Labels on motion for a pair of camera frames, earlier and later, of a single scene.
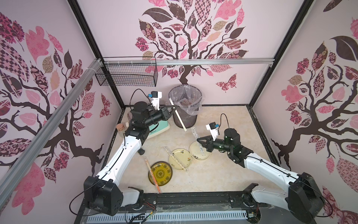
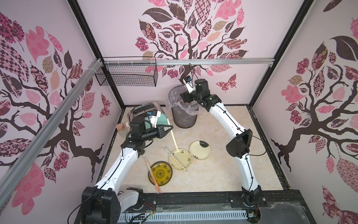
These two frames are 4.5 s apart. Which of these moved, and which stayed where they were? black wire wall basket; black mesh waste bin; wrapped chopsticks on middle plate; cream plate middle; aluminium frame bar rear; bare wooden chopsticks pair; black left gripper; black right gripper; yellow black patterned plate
Moved: bare wooden chopsticks pair; black left gripper; black right gripper
Stayed: black mesh waste bin; cream plate middle; aluminium frame bar rear; wrapped chopsticks on middle plate; black wire wall basket; yellow black patterned plate
